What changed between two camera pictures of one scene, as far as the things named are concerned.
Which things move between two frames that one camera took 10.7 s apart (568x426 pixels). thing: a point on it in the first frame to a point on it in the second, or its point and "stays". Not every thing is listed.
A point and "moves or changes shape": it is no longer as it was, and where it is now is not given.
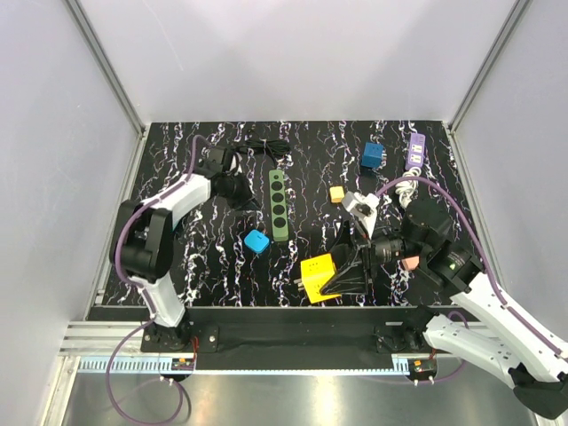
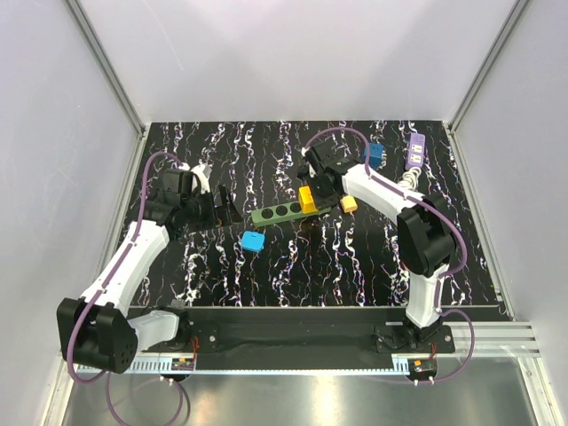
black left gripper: [246, 200] to [227, 212]
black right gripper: [351, 258] to [321, 202]
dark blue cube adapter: [372, 156] stays
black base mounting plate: [293, 338] stays
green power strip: [278, 205] to [282, 212]
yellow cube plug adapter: [316, 272] to [307, 200]
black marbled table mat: [310, 178] stays
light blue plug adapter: [256, 240] moves or changes shape
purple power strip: [415, 156] stays
